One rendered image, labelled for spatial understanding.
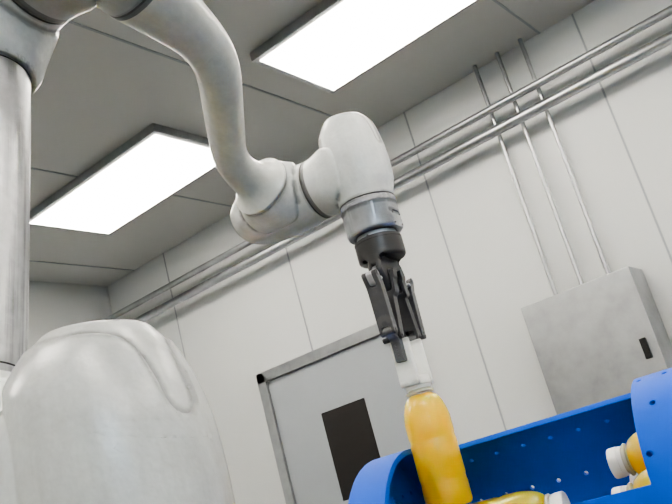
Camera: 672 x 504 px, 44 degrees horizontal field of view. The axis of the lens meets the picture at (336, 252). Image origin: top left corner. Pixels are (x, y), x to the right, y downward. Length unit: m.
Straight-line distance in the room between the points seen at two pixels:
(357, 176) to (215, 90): 0.27
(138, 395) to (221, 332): 5.45
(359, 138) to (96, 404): 0.79
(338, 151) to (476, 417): 3.69
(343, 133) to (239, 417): 4.75
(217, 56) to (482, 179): 3.91
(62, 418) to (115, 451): 0.05
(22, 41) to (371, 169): 0.54
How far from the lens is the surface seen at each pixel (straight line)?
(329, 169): 1.31
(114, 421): 0.62
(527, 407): 4.76
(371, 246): 1.27
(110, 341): 0.65
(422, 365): 1.28
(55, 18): 1.06
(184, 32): 1.08
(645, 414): 1.06
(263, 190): 1.33
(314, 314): 5.52
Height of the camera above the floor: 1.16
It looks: 17 degrees up
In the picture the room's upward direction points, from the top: 16 degrees counter-clockwise
